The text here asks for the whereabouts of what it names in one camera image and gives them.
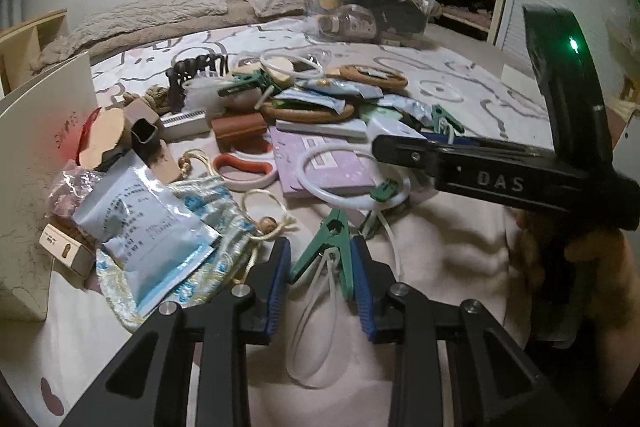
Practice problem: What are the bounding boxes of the green clothes clip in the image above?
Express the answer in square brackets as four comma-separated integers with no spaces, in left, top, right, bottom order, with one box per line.
[288,209,355,300]

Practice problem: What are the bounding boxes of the right hand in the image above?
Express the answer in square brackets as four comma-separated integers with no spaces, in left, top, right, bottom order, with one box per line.
[510,210,639,400]

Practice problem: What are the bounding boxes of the cartoon bunny bed sheet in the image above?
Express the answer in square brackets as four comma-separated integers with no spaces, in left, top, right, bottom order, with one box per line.
[1,18,551,426]

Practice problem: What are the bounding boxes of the blue brocade pouch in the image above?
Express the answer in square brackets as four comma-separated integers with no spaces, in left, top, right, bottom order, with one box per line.
[96,176,256,332]

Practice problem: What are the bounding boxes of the white blue sachet packet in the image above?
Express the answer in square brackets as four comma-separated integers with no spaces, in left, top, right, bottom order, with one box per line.
[72,153,217,312]

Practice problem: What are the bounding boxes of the purple notebook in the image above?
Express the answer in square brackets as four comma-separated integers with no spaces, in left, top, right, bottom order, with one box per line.
[269,127,374,199]

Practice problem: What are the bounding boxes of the brown leather pouch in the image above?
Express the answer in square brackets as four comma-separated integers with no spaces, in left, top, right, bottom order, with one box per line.
[210,113,267,150]

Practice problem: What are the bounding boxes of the panda cork coaster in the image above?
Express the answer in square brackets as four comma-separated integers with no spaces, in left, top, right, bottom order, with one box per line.
[337,64,408,91]

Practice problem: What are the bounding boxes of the black hair claw clip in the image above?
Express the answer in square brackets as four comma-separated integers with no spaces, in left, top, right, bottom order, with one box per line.
[165,53,229,114]

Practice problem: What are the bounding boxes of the white shoe box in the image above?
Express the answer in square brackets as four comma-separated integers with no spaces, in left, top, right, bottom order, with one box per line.
[0,53,98,322]

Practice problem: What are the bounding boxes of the clear plastic storage bin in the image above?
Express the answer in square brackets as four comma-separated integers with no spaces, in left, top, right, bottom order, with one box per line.
[304,0,437,43]

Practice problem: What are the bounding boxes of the wooden headboard shelf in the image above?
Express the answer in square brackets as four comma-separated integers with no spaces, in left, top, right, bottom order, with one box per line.
[0,10,68,96]

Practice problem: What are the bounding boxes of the green clip on ring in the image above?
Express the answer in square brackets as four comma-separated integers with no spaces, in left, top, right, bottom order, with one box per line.
[370,178,400,202]

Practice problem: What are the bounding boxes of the clear flat ring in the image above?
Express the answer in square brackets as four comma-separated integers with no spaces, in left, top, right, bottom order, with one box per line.
[418,78,466,102]

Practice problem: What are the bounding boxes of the small white ring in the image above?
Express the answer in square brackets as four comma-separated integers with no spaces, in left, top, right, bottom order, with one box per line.
[259,48,324,80]

